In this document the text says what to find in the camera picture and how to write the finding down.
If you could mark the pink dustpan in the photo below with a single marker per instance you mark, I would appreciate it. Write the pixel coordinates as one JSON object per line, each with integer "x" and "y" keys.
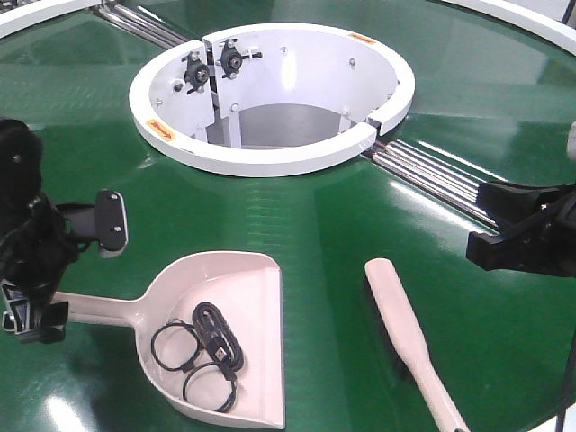
{"x": 246, "y": 287}

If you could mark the steel conveyor rollers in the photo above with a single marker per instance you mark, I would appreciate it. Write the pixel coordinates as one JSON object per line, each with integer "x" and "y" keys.
{"x": 445, "y": 176}
{"x": 139, "y": 22}

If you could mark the black bearing mount left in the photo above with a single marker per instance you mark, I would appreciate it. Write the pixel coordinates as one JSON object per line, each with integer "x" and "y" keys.
{"x": 197, "y": 73}

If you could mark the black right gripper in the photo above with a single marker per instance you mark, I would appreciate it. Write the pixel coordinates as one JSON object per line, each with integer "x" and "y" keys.
{"x": 543, "y": 238}

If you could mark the black bearing mount right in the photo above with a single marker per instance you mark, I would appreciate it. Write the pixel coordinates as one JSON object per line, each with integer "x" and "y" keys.
{"x": 231, "y": 59}

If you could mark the white outer conveyor rim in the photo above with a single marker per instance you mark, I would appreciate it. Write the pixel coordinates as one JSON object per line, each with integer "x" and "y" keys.
{"x": 557, "y": 33}

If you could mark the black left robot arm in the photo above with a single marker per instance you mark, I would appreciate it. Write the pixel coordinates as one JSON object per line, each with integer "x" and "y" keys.
{"x": 21, "y": 152}

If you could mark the black bearing mount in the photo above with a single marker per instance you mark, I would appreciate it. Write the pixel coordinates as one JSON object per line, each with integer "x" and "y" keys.
{"x": 231, "y": 59}
{"x": 197, "y": 73}

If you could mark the far steel conveyor rollers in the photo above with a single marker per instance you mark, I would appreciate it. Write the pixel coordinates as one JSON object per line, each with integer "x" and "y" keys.
{"x": 139, "y": 22}

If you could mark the pink hand broom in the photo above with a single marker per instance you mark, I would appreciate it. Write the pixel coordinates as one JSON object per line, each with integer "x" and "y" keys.
{"x": 409, "y": 342}

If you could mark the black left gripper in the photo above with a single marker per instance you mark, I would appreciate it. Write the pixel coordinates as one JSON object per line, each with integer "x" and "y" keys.
{"x": 35, "y": 253}

